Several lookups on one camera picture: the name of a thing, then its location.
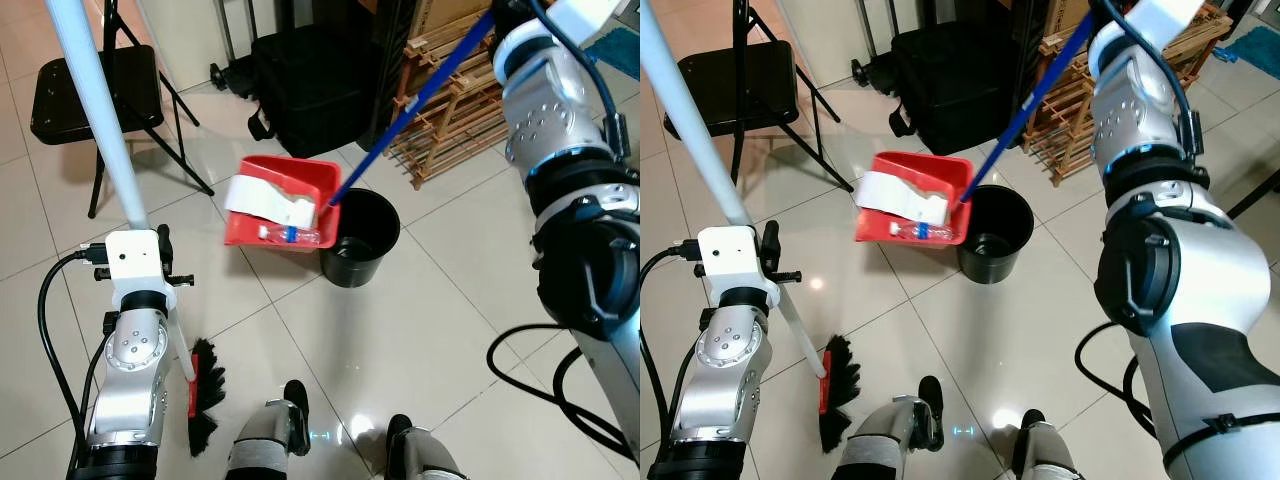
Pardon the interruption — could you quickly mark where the red dustpan with blue handle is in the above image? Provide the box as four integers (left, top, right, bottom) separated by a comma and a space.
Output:
855, 8, 1098, 246
223, 8, 498, 253

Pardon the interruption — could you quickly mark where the light blue handled broom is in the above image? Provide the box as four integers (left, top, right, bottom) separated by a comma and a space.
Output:
640, 0, 863, 456
43, 0, 229, 459

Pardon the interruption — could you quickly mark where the printed cardboard box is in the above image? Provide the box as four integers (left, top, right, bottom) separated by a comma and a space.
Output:
1040, 0, 1096, 36
405, 0, 496, 46

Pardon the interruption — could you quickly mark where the white paper sheet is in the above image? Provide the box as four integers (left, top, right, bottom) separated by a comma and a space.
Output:
860, 170, 951, 226
225, 173, 319, 229

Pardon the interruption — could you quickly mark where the brown wooden slatted rack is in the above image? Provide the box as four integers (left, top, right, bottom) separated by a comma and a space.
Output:
1020, 5, 1231, 186
388, 10, 531, 191

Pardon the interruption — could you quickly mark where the clear plastic bottle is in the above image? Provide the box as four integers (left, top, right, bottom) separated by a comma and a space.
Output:
890, 220, 956, 243
258, 222, 323, 246

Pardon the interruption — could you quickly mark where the black folding chair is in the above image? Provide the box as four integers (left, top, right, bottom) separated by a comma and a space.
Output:
30, 0, 216, 219
675, 0, 856, 193

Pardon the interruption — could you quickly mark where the black plastic bucket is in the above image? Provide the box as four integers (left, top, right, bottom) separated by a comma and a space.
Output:
955, 183, 1036, 286
320, 188, 402, 289

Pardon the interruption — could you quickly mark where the black fabric bag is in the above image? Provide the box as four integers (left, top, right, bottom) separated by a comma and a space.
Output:
855, 22, 1021, 156
210, 30, 386, 159

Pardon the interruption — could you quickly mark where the robot left leg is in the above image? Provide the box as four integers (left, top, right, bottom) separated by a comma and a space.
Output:
228, 380, 319, 480
835, 375, 946, 480

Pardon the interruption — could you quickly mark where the robot leg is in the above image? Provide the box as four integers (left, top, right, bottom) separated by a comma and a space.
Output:
385, 413, 471, 480
228, 380, 319, 480
1010, 408, 1086, 480
835, 375, 946, 480

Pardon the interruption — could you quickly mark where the robot right leg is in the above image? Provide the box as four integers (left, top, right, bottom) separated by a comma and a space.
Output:
1010, 408, 1086, 480
385, 413, 471, 480

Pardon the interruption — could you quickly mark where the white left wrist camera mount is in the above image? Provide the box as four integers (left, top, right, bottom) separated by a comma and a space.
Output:
698, 225, 779, 311
105, 227, 179, 313

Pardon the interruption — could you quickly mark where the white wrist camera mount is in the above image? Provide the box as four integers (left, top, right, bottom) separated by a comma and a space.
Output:
698, 225, 779, 311
1120, 0, 1211, 46
545, 0, 626, 46
105, 227, 179, 313

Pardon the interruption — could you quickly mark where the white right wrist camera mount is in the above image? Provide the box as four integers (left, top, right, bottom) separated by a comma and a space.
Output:
1120, 0, 1211, 46
545, 0, 626, 46

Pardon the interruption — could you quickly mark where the black metal post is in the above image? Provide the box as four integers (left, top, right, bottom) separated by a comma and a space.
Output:
1005, 0, 1051, 111
365, 0, 416, 151

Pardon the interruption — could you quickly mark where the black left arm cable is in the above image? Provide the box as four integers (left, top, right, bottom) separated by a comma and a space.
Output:
640, 240, 706, 441
38, 240, 111, 471

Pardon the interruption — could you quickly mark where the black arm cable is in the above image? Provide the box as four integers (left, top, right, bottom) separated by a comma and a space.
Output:
640, 240, 706, 441
530, 0, 621, 151
1095, 0, 1201, 131
38, 240, 111, 471

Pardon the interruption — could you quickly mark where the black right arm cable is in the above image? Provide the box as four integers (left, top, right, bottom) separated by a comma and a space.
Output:
530, 0, 621, 151
1095, 0, 1201, 131

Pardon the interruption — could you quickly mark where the thick black tether cable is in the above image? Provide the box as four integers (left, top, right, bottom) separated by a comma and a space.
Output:
487, 320, 641, 466
1075, 320, 1166, 436

